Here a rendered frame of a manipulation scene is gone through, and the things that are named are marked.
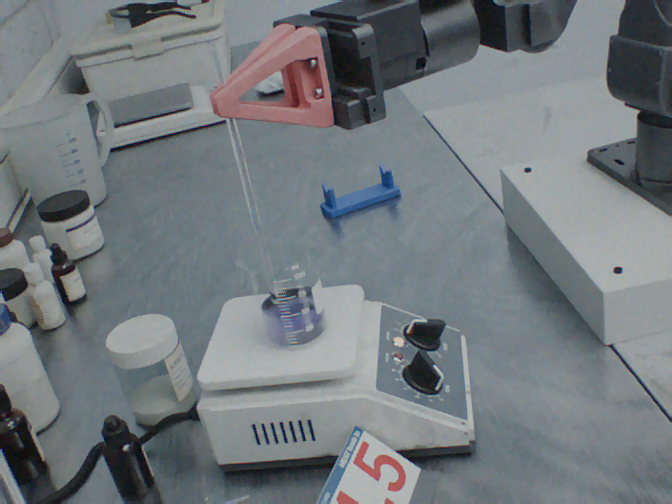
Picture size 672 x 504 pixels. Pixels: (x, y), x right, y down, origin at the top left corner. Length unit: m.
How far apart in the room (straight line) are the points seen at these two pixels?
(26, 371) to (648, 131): 0.60
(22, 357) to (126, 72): 1.03
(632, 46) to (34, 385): 0.61
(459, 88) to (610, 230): 1.46
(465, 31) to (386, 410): 0.28
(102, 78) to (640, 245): 1.20
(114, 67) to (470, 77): 0.95
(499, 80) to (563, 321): 1.52
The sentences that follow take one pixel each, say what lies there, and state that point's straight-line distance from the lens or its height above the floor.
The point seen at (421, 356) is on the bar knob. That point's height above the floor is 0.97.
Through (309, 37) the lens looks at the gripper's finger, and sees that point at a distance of 0.55.
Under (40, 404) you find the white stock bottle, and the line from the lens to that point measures 0.78.
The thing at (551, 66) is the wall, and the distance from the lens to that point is 2.28.
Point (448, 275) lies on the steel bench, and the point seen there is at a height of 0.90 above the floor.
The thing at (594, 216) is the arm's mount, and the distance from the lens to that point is 0.81.
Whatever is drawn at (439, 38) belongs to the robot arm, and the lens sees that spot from 0.61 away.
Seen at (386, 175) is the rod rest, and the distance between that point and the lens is 1.04.
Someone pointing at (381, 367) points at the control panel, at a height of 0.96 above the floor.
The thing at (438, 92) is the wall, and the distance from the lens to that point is 2.20.
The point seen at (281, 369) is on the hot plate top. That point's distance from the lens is 0.60.
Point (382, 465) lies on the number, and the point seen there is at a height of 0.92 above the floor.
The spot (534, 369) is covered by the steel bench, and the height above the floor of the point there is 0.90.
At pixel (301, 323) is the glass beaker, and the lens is 0.60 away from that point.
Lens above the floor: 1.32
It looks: 27 degrees down
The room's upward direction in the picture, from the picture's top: 11 degrees counter-clockwise
